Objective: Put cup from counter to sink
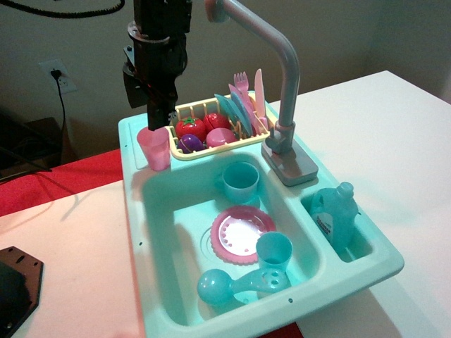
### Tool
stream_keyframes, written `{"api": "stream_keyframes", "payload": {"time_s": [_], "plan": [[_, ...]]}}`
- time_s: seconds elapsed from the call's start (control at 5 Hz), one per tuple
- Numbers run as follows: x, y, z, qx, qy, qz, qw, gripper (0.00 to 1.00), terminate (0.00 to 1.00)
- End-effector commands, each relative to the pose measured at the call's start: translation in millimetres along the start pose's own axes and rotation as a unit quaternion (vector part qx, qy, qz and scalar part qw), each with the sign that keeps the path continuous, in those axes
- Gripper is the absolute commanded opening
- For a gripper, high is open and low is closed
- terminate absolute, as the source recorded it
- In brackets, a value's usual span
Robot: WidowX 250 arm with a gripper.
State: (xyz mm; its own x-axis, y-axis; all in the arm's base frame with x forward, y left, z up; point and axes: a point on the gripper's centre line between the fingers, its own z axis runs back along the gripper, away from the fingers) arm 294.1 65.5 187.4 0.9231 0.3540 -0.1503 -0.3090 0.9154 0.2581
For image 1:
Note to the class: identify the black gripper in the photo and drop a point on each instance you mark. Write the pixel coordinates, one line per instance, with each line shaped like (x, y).
(150, 72)

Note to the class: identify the pink plastic cup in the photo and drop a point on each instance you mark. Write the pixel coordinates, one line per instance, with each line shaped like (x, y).
(155, 147)

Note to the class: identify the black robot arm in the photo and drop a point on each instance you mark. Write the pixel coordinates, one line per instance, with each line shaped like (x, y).
(159, 19)

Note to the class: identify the teal mug in sink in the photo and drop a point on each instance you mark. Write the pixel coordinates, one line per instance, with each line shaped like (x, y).
(238, 181)

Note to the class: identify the teal toy sink unit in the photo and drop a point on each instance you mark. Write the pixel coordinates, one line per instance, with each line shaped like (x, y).
(170, 217)

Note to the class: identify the teal tumbler cup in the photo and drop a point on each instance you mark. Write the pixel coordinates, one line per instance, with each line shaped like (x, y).
(274, 250)

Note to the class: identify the red toy tomato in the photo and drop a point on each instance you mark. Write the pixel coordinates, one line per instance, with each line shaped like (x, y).
(193, 126)

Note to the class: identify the yellow dish rack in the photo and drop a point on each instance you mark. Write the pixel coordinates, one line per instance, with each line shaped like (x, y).
(199, 109)

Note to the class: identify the purple toy eggplant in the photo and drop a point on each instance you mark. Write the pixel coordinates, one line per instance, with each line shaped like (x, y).
(190, 143)

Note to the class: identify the red toy apple half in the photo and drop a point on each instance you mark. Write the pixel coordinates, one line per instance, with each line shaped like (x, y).
(214, 121)

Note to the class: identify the pink toy food piece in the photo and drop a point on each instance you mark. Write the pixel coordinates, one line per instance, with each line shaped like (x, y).
(220, 136)

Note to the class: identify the teal toy plate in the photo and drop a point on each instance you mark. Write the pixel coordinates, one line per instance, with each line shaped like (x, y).
(227, 107)

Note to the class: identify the blue toy plate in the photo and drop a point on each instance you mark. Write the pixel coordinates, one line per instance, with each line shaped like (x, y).
(242, 114)

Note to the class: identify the pink toy fork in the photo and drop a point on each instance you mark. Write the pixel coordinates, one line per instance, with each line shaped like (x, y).
(242, 83)

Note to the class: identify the pink toy knife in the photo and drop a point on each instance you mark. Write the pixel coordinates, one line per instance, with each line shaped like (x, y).
(259, 94)

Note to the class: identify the grey toy faucet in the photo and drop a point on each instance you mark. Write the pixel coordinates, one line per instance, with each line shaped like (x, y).
(285, 156)

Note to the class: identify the pink toy plate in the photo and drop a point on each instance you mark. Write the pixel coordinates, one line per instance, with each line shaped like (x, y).
(235, 231)

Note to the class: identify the red cloth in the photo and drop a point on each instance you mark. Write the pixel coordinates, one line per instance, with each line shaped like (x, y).
(65, 180)

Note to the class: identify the teal toy ladle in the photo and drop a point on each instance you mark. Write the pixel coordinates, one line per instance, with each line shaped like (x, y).
(215, 287)

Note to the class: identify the teal slotted spatula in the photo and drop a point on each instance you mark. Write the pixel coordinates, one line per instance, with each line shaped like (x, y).
(266, 280)

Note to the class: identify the teal soap bottle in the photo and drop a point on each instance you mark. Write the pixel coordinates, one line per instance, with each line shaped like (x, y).
(334, 210)

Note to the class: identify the white wall outlet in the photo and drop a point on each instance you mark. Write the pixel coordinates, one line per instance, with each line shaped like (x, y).
(56, 72)

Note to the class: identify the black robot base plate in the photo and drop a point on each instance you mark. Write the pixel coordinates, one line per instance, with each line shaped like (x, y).
(21, 282)

